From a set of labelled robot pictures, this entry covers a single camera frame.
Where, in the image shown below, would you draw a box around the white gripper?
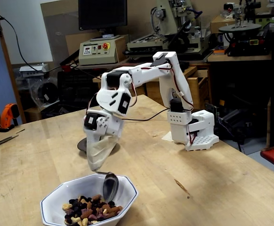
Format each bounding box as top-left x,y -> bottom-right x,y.
84,110 -> 125,145

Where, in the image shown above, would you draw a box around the bent metal spoon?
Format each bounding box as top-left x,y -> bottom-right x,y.
95,170 -> 120,203

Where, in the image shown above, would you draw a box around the mixed nuts and raisins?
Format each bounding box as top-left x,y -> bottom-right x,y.
62,193 -> 123,226

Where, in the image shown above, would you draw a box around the dark brown plate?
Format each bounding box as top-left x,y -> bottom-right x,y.
77,137 -> 119,155

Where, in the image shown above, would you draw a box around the white octagonal bowl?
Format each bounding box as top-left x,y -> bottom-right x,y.
40,173 -> 139,226

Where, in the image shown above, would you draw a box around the beige masking tape wrap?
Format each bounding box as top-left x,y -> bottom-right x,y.
86,134 -> 119,172

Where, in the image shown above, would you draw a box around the black storage crate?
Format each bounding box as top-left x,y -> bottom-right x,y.
56,69 -> 103,109

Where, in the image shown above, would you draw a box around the wooden workbench desk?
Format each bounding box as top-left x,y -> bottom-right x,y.
92,63 -> 213,111

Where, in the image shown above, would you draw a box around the beige tape paper patch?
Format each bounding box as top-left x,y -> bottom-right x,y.
161,131 -> 177,144

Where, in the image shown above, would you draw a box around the clear plastic bag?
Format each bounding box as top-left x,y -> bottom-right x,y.
25,76 -> 60,110

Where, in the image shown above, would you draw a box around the beige machine control box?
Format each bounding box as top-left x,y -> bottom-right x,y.
79,35 -> 120,66

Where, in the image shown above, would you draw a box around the small white box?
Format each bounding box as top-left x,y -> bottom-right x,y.
18,63 -> 50,78

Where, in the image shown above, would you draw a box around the orange black hand tool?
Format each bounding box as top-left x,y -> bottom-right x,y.
0,103 -> 20,133

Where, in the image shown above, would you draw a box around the robot controller circuit board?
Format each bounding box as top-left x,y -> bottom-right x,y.
204,101 -> 220,120

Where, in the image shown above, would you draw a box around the black computer monitor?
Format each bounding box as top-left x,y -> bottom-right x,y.
77,0 -> 129,36

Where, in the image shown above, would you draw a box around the large brown cardboard sheet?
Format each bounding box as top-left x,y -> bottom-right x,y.
40,0 -> 81,69

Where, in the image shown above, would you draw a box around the white panel board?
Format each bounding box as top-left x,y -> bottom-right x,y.
0,0 -> 53,65

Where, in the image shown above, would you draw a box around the beige CNC milling machine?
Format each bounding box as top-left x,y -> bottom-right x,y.
124,0 -> 214,62

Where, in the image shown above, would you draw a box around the wooden side bench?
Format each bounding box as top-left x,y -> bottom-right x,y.
207,48 -> 274,151

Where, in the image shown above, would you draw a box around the brown cardboard box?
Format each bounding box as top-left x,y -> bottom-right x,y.
209,14 -> 236,35

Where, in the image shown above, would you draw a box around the black scroll saw machine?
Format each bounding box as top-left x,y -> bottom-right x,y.
218,0 -> 273,57

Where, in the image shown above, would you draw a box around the black cable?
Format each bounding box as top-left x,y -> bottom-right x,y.
0,6 -> 169,122

